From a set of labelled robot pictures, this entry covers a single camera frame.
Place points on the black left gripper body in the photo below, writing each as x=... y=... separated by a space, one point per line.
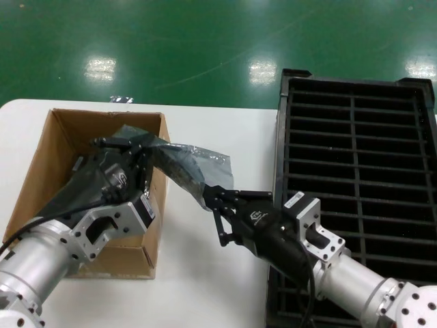
x=116 y=171

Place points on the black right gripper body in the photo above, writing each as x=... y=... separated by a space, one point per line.
x=266 y=232

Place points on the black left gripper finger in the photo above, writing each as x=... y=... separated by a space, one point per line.
x=116 y=143
x=143 y=167

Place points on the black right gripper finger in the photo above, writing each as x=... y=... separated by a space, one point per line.
x=223 y=225
x=218 y=196

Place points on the grey antistatic bag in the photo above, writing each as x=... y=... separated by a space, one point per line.
x=211 y=160

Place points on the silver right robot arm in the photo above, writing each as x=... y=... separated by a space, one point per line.
x=358 y=280

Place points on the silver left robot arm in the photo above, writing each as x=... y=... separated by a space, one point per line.
x=30 y=259

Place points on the brown cardboard box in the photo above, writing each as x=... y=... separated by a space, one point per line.
x=102 y=119

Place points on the black slotted container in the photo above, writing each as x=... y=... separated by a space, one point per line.
x=280 y=153

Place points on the shiny floor scrap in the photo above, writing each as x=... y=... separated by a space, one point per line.
x=121 y=99

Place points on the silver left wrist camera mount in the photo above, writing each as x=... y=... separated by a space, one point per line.
x=129 y=218

